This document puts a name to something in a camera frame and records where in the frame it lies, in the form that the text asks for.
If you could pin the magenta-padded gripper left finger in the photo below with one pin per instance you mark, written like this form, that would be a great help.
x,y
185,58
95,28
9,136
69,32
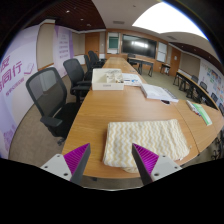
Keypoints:
x,y
77,159

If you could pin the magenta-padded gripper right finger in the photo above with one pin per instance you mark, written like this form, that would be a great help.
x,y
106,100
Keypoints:
x,y
146,160

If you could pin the cream zigzag-patterned towel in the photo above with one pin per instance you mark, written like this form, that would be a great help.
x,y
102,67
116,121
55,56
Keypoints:
x,y
146,140

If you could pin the small dark phone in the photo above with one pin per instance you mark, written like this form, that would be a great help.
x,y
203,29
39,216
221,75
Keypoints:
x,y
165,102

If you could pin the thick white book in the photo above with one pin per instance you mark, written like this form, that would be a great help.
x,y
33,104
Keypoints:
x,y
155,92

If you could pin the white booklet with colourful edge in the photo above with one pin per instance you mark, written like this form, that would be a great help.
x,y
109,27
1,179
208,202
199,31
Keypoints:
x,y
191,106

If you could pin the green booklet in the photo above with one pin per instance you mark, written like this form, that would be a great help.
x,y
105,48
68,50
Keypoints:
x,y
204,115

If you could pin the black mesh office chair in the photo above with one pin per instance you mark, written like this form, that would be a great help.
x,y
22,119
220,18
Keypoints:
x,y
46,90
73,70

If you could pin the white open cardboard box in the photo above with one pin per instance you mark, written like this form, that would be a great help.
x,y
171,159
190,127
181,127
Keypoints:
x,y
100,84

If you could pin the white printed paper sheets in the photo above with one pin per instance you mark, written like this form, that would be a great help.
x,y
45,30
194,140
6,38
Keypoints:
x,y
132,80

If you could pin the row of black office chairs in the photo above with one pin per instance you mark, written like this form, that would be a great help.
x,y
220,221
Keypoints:
x,y
203,86

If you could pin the small dark-legged desk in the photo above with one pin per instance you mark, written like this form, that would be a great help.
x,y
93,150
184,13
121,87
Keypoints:
x,y
165,66

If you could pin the dark-legged wooden desk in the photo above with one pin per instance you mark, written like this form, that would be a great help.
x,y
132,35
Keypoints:
x,y
141,61

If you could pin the group of black office chairs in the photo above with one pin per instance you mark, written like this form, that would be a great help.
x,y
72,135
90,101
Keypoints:
x,y
93,58

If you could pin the brown wooden door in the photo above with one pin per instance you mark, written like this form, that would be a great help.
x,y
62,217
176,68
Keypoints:
x,y
92,43
175,61

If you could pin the recessed ceiling spotlights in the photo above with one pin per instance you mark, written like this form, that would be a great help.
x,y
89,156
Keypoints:
x,y
80,19

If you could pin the large bright ceiling light panel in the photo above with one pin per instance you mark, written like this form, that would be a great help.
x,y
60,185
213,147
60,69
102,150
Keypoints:
x,y
166,18

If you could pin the colourful wall posters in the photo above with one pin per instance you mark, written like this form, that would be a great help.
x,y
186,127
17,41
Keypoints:
x,y
213,80

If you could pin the large black wall screen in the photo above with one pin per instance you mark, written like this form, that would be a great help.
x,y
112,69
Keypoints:
x,y
138,46

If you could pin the green and white wall board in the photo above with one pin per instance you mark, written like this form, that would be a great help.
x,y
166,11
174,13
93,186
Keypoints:
x,y
113,42

